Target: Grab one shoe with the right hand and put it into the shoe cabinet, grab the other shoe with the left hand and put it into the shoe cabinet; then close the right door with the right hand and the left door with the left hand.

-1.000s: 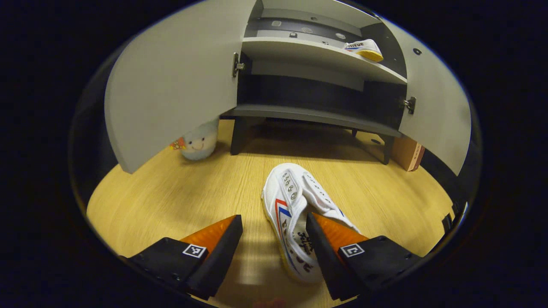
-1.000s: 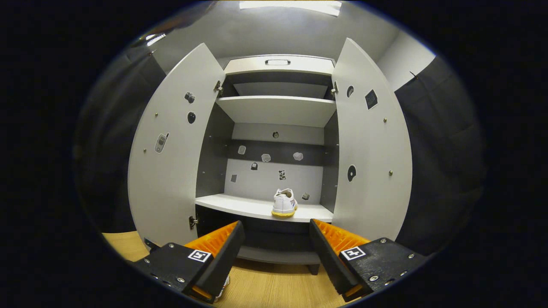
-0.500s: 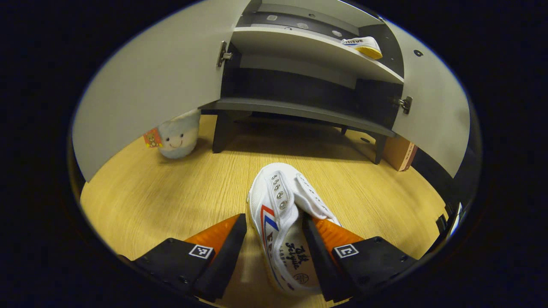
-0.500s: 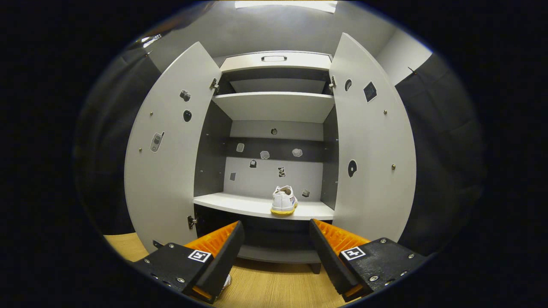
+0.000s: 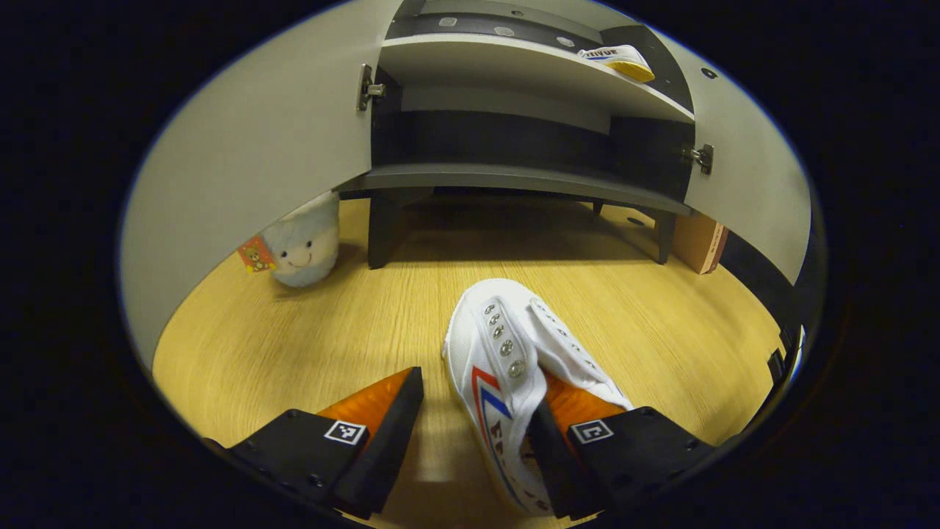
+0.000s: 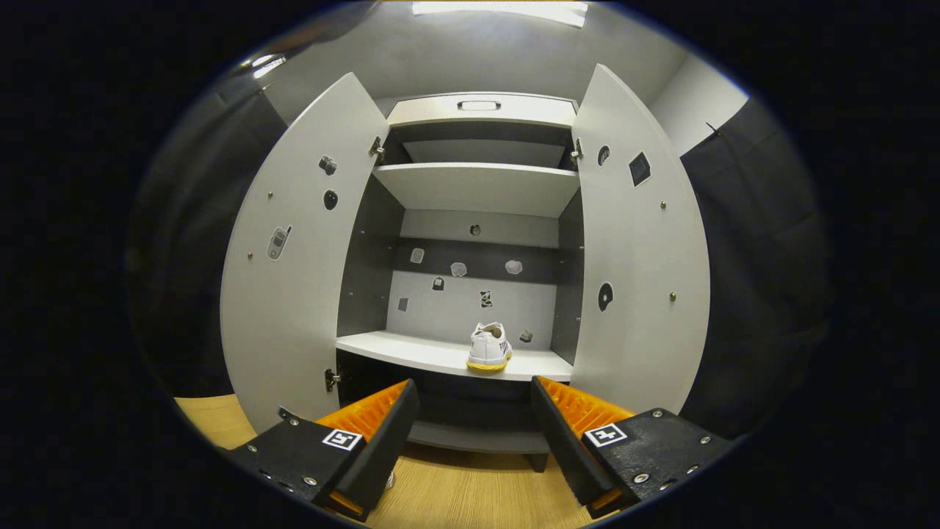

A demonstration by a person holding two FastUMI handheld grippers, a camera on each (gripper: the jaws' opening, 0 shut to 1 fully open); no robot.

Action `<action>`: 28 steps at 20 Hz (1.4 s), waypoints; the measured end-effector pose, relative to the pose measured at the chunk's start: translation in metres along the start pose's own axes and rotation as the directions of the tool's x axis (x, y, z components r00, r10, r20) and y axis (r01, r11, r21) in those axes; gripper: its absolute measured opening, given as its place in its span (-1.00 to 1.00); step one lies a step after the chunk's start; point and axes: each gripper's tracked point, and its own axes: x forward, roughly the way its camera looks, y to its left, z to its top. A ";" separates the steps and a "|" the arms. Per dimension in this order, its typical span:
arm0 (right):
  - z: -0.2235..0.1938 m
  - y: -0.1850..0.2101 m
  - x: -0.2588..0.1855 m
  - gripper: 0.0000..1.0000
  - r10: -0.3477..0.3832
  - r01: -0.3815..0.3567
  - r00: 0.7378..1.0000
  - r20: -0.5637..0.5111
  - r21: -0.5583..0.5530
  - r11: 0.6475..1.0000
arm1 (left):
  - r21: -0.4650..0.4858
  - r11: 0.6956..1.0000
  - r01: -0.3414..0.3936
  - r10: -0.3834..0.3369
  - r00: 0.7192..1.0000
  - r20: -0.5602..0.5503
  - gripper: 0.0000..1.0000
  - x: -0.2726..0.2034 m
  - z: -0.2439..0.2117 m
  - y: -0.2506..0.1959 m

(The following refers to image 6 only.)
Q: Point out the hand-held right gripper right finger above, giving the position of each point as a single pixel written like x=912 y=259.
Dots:
x=565 y=448

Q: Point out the white canvas shoe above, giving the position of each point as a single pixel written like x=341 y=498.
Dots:
x=488 y=349

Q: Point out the white cabinet shelf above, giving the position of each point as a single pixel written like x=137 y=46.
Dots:
x=477 y=189
x=411 y=351

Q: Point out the white cabinet door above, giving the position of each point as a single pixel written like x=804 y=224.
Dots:
x=639 y=242
x=294 y=308

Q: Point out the black backdrop cloth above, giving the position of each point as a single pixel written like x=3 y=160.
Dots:
x=756 y=279

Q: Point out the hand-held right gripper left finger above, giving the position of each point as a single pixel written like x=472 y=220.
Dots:
x=374 y=448

